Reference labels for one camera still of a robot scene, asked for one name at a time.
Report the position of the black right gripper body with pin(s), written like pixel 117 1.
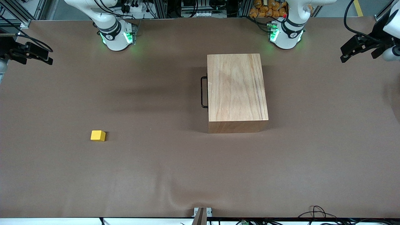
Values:
pixel 8 49

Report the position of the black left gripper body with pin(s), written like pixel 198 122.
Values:
pixel 376 35

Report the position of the yellow block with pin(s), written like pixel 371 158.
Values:
pixel 97 136

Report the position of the wooden drawer cabinet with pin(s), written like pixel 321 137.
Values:
pixel 237 90

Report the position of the pile of orange objects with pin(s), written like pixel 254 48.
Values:
pixel 265 9

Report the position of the white power strip with plugs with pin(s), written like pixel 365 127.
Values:
pixel 134 8

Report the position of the long white power strip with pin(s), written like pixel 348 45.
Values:
pixel 203 14

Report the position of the brown table cover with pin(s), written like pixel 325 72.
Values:
pixel 156 172

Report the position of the aluminium frame post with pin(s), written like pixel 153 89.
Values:
pixel 386 9
pixel 26 23

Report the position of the aluminium rack frame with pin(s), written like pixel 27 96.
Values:
pixel 161 9

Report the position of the metal table edge bracket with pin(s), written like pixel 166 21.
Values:
pixel 200 215

